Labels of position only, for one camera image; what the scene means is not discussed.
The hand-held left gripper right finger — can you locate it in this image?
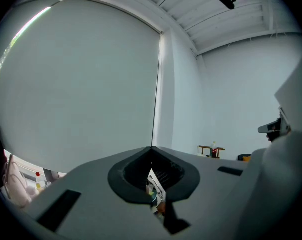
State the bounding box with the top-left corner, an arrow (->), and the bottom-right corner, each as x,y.
151,146 -> 252,240

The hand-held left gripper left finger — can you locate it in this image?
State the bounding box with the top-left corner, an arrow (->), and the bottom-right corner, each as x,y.
28,146 -> 172,240

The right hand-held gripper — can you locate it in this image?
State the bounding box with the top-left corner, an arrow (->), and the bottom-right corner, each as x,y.
257,105 -> 291,135

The wooden shelf rack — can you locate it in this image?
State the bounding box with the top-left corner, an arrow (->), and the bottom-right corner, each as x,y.
197,145 -> 226,160

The brown plush charm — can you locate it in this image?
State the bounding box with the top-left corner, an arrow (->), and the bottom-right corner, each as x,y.
156,200 -> 167,215

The pale pink tote bag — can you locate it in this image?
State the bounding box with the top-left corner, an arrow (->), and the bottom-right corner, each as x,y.
2,153 -> 33,209

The wide grey roller blind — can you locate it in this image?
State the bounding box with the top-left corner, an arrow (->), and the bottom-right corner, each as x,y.
0,0 -> 163,175

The cream chain handbag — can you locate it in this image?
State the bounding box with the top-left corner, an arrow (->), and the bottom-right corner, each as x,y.
145,168 -> 167,205

